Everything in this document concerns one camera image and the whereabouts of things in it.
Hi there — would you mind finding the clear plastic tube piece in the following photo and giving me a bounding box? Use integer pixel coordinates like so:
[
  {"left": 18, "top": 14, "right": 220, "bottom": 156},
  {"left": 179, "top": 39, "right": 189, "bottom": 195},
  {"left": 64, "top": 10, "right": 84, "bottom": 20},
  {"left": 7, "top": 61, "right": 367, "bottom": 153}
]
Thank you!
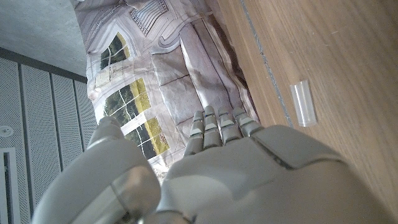
[{"left": 289, "top": 80, "right": 318, "bottom": 128}]

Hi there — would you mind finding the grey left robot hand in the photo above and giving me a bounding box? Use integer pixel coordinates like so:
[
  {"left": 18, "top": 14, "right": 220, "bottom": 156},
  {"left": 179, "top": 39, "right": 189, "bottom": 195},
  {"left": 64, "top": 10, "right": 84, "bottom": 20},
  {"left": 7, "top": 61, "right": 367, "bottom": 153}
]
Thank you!
[{"left": 30, "top": 105, "right": 396, "bottom": 224}]

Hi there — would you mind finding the round white ceiling sensor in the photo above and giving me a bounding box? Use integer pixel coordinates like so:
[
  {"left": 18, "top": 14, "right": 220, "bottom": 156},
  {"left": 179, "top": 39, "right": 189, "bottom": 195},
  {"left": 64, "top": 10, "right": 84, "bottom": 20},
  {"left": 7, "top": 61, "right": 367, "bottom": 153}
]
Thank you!
[{"left": 0, "top": 125, "right": 14, "bottom": 138}]

